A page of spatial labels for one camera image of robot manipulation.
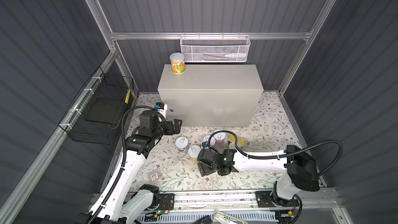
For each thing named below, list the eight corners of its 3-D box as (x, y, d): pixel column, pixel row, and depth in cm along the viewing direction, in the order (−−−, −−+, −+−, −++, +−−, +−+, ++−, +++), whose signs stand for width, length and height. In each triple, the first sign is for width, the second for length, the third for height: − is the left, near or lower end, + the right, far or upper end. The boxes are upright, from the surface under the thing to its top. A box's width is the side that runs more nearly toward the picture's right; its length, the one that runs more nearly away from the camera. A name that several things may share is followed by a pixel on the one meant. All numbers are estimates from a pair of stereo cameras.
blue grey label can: (176, 152, 92) (174, 148, 87) (177, 141, 96) (176, 136, 92) (188, 152, 92) (187, 148, 87) (188, 141, 96) (188, 136, 92)
